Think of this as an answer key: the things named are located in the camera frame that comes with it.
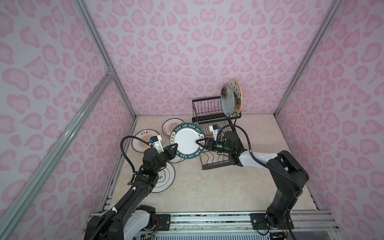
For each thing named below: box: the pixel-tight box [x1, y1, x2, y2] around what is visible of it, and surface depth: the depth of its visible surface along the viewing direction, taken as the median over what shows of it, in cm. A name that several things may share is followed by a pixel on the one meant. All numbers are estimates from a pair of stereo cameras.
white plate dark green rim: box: [170, 122, 205, 159], surface depth 83 cm
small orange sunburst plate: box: [162, 118, 185, 136], surface depth 116 cm
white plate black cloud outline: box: [151, 162, 176, 193], surface depth 89 cm
